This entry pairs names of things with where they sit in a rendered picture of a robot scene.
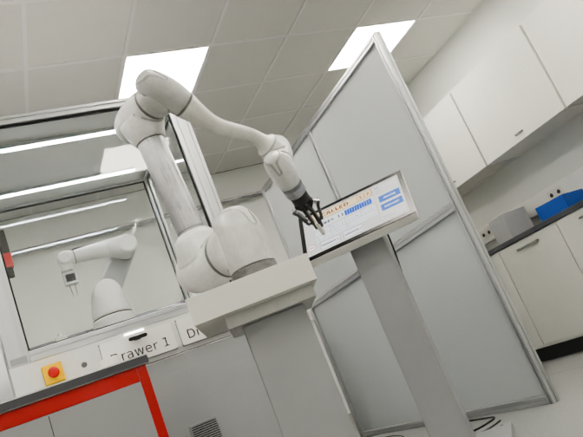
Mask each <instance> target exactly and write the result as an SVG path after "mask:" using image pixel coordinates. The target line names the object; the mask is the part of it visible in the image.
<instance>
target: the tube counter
mask: <svg viewBox="0 0 583 437"><path fill-rule="evenodd" d="M372 203H375V200H374V197H371V198H369V199H366V200H365V201H362V202H360V203H358V204H356V205H354V206H352V207H350V208H348V209H346V210H344V211H341V212H339V213H337V214H336V216H337V220H339V219H341V218H343V217H345V216H347V215H349V214H351V213H353V212H356V211H358V210H360V209H362V208H364V207H366V206H367V205H370V204H372Z"/></svg>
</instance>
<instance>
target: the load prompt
mask: <svg viewBox="0 0 583 437"><path fill-rule="evenodd" d="M371 195H373V194H372V191H371V189H368V190H366V191H364V192H361V193H359V194H358V195H356V196H354V197H352V198H350V199H347V200H345V201H344V202H341V203H339V204H337V205H334V206H333V207H331V208H329V209H327V210H325V211H323V212H322V213H323V217H324V218H326V217H328V216H330V215H332V214H334V213H336V212H339V211H341V210H343V209H344V208H346V207H348V206H350V205H354V204H356V203H357V202H359V201H361V200H363V199H366V198H368V197H369V196H371Z"/></svg>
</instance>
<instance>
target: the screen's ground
mask: <svg viewBox="0 0 583 437"><path fill-rule="evenodd" d="M398 187H399V189H400V192H401V193H399V194H397V195H396V196H394V197H392V198H390V199H387V200H385V201H383V202H381V203H379V199H378V197H379V196H381V195H383V194H385V193H387V192H390V191H392V190H394V189H396V188H398ZM368 189H371V191H372V194H373V195H371V196H369V197H368V198H366V199H369V198H371V197H374V200H375V203H372V204H370V205H373V204H376V206H377V210H378V215H376V216H375V217H373V218H369V219H367V220H365V221H364V222H362V223H363V225H364V231H361V232H359V233H357V234H355V235H353V236H351V237H348V238H346V239H344V235H343V232H340V233H338V234H340V238H341V241H340V242H338V243H335V244H334V245H337V244H340V243H342V242H344V241H345V240H347V239H349V238H353V237H355V236H356V235H358V234H360V233H362V232H366V231H368V230H369V229H371V228H373V227H375V226H378V225H380V224H382V223H384V222H386V221H388V220H391V219H393V218H395V217H397V216H399V215H401V214H404V213H406V212H408V211H409V206H408V204H407V201H406V198H405V196H404V194H403V189H402V188H401V185H400V182H399V180H398V177H397V175H394V176H392V177H390V178H388V179H386V180H384V181H382V182H380V183H378V184H376V185H374V186H371V187H369V188H367V189H365V190H363V191H361V192H364V191H366V190H368ZM361 192H359V193H361ZM359 193H357V194H355V195H353V196H351V197H349V198H347V199H350V198H352V197H354V196H356V195H358V194H359ZM401 195H402V196H403V202H402V203H400V204H398V205H394V206H392V207H391V208H389V209H387V210H385V211H382V208H381V205H382V204H384V203H386V202H388V201H390V200H392V199H395V198H397V197H399V196H401ZM347 199H344V200H342V201H340V202H338V203H336V204H335V205H337V204H339V203H341V202H344V201H345V200H347ZM366 199H363V200H361V201H359V202H357V203H356V204H358V203H360V202H362V201H365V200H366ZM356 204H354V205H356ZM354 205H350V206H348V207H346V208H344V209H343V210H341V211H344V210H346V209H348V208H350V207H352V206H354ZM370 205H367V206H366V207H368V206H370ZM333 206H334V205H332V206H330V207H328V208H326V209H324V210H322V212H323V211H325V210H327V209H329V208H331V207H333ZM366 207H364V208H366ZM364 208H362V209H360V210H358V211H357V212H359V211H361V210H363V209H364ZM341 211H339V212H341ZM339 212H336V213H334V214H332V215H330V216H328V217H326V218H324V219H322V222H323V223H324V226H323V228H325V227H326V226H328V225H331V224H333V223H335V222H337V221H338V220H337V216H336V214H337V213H339ZM353 213H355V212H353ZM353 213H351V214H353ZM351 214H349V215H347V216H345V217H343V218H341V219H344V218H346V217H348V216H350V215H351ZM341 219H339V220H341ZM362 223H360V224H362ZM360 224H358V225H360ZM355 226H357V225H354V226H352V227H351V228H353V227H355ZM349 229H350V228H349ZM349 229H347V230H349ZM347 230H345V231H347ZM304 231H305V242H306V249H307V247H308V246H310V245H313V244H315V243H316V238H315V232H316V231H318V229H317V230H316V229H315V228H314V226H313V225H312V226H310V227H307V228H304ZM345 231H344V232H345ZM338 234H336V235H338ZM336 235H334V236H336ZM334 236H332V237H334ZM332 237H331V238H332ZM327 239H329V238H327ZM327 239H325V240H327ZM325 240H323V241H321V242H324V241H325ZM321 242H319V243H316V246H317V249H316V250H315V251H312V252H310V253H308V252H307V254H308V258H309V257H311V256H314V255H316V254H318V253H319V252H321V251H324V250H327V249H329V248H331V247H332V246H334V245H331V246H329V247H327V248H325V249H323V250H321V246H320V243H321Z"/></svg>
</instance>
